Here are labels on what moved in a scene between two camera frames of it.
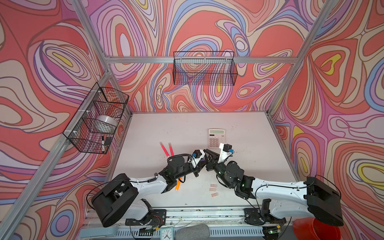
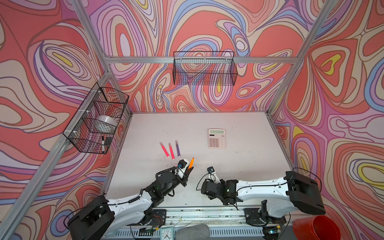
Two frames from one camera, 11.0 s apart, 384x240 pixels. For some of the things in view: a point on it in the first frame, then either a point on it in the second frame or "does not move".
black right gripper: x=212 y=159 → x=222 y=182
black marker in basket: x=103 y=144 does not move
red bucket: x=308 y=228 does not move
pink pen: x=171 y=150 does not move
